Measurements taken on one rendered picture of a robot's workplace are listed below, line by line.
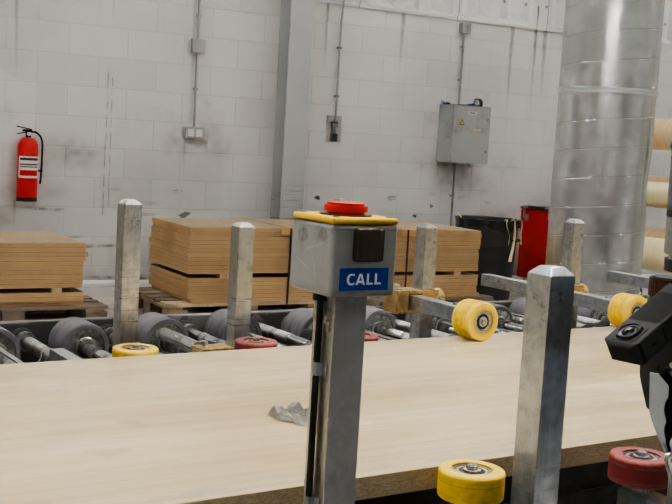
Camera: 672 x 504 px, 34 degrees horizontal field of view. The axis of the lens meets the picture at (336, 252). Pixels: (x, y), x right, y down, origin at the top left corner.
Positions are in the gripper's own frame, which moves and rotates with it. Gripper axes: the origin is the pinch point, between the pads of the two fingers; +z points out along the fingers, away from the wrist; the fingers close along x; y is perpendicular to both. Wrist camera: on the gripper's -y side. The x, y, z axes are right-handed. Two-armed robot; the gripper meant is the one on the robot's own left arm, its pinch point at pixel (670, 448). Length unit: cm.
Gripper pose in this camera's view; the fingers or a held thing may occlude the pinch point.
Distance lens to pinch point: 122.1
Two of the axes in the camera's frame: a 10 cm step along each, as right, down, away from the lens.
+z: -0.5, 9.9, 1.1
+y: 8.4, -0.2, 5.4
